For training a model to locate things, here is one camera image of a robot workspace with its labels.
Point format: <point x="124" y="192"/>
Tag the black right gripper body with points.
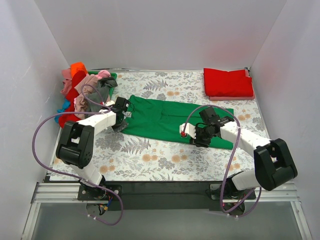
<point x="200" y="137"/>

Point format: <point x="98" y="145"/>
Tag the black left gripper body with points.
<point x="121" y="124"/>

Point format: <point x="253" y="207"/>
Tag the green t shirt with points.
<point x="158" y="119"/>

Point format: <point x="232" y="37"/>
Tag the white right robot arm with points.
<point x="273" y="162"/>

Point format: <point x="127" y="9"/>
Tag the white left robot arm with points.
<point x="76" y="144"/>

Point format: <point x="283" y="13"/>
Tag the grey t shirt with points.
<point x="100" y="97"/>

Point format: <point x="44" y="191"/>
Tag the green laundry basket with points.
<point x="107" y="75"/>

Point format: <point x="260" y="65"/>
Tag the folded red t shirt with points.
<point x="227" y="82"/>

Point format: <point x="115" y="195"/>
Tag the blue t shirt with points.
<point x="66" y="104"/>

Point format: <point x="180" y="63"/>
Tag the crumpled red t shirt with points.
<point x="71" y="95"/>

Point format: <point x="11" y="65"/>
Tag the orange t shirt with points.
<point x="77" y="67"/>

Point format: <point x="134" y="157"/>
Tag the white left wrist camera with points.
<point x="108" y="104"/>

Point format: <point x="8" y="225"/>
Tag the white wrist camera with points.
<point x="187" y="129"/>
<point x="108" y="104"/>

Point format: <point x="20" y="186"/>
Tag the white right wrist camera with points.
<point x="187" y="129"/>

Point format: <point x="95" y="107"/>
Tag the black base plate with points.
<point x="155" y="195"/>

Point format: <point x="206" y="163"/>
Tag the aluminium frame rail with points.
<point x="57" y="214"/>

